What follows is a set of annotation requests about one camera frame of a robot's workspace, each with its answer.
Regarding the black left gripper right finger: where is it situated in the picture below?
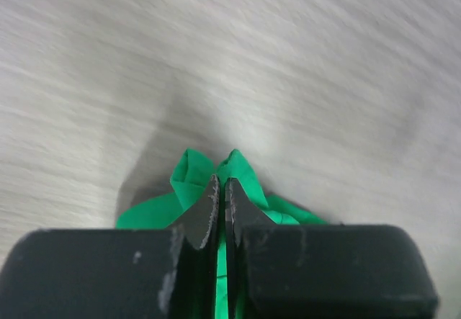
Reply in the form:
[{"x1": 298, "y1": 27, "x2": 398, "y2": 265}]
[{"x1": 225, "y1": 178, "x2": 439, "y2": 318}]

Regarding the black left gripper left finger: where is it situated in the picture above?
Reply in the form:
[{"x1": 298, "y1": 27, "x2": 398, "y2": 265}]
[{"x1": 1, "y1": 176, "x2": 220, "y2": 318}]

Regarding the green t shirt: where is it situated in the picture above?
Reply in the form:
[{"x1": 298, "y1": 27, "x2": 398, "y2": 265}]
[{"x1": 117, "y1": 149, "x2": 323, "y2": 318}]

